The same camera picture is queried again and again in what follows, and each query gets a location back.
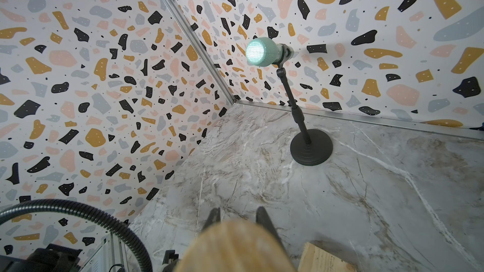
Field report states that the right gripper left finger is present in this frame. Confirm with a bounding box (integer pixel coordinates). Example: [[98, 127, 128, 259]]
[[202, 208, 221, 232]]

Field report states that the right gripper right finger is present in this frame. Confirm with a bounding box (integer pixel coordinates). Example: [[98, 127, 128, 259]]
[[256, 207, 284, 248]]

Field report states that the wooden handle claw hammer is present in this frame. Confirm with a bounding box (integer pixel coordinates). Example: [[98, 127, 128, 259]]
[[175, 219, 296, 271]]

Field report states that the wooden block with nails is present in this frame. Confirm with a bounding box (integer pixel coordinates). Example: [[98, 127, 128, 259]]
[[297, 242, 357, 272]]

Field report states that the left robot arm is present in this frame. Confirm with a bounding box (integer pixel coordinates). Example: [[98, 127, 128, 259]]
[[1, 244, 81, 272]]

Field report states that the microphone on black stand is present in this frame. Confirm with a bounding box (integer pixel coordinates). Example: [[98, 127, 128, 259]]
[[246, 37, 334, 166]]

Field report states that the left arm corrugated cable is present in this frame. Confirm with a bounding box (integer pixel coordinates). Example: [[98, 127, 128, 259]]
[[0, 198, 154, 272]]

